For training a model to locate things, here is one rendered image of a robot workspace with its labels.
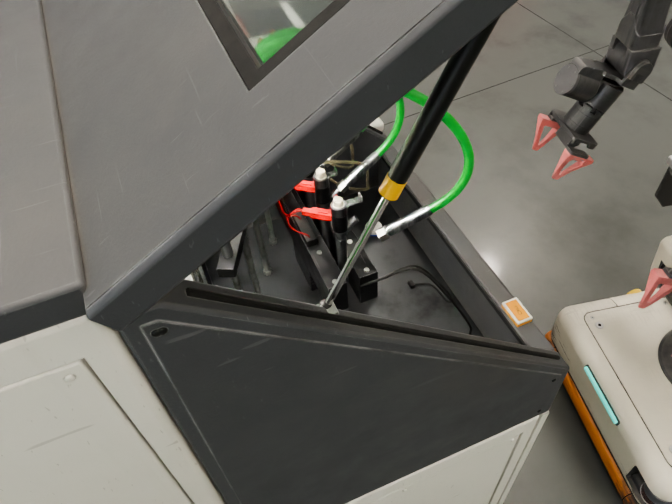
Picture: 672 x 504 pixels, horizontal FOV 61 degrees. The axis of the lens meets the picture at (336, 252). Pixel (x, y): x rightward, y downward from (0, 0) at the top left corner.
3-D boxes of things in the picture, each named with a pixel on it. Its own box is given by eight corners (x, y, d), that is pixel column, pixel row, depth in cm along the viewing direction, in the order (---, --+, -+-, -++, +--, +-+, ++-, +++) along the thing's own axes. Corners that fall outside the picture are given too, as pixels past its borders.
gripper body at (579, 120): (568, 145, 111) (594, 114, 107) (546, 115, 118) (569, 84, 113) (592, 152, 114) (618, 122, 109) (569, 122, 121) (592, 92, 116)
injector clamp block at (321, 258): (378, 317, 117) (378, 270, 106) (333, 334, 115) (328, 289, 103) (317, 211, 138) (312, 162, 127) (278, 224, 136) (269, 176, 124)
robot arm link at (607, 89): (633, 89, 107) (617, 73, 111) (607, 79, 104) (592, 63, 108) (607, 119, 111) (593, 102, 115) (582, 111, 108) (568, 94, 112)
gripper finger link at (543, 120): (531, 160, 120) (560, 124, 114) (518, 140, 124) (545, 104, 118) (555, 167, 122) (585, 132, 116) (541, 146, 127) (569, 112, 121)
